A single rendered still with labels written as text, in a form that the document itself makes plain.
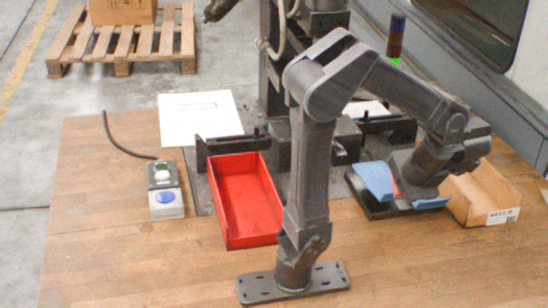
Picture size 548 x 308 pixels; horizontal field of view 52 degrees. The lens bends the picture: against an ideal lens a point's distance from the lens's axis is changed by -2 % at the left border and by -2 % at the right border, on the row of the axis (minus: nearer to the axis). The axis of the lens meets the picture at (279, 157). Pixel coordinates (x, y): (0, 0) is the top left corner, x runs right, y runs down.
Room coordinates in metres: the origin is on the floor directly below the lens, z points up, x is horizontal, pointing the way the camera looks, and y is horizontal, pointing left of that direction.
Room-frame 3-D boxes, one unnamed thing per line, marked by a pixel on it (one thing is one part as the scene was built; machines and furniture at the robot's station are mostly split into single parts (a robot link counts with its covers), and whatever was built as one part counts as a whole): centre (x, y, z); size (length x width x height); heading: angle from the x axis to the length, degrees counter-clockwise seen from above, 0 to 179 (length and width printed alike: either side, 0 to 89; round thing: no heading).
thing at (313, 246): (0.74, -0.04, 1.00); 0.09 x 0.06 x 0.06; 23
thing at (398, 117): (1.24, -0.24, 0.95); 0.15 x 0.03 x 0.10; 105
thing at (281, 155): (1.16, -0.08, 0.94); 0.20 x 0.10 x 0.07; 105
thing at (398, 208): (1.02, -0.25, 0.91); 0.17 x 0.16 x 0.02; 105
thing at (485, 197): (1.05, -0.41, 0.93); 0.25 x 0.13 x 0.08; 15
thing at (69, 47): (4.15, 1.20, 0.07); 1.20 x 1.00 x 0.14; 9
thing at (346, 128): (1.16, -0.08, 0.98); 0.20 x 0.10 x 0.01; 105
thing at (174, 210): (0.94, 0.23, 0.90); 0.07 x 0.07 x 0.06; 15
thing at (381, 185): (0.98, -0.22, 0.97); 0.15 x 0.07 x 0.03; 18
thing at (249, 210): (0.95, 0.07, 0.93); 0.25 x 0.12 x 0.06; 15
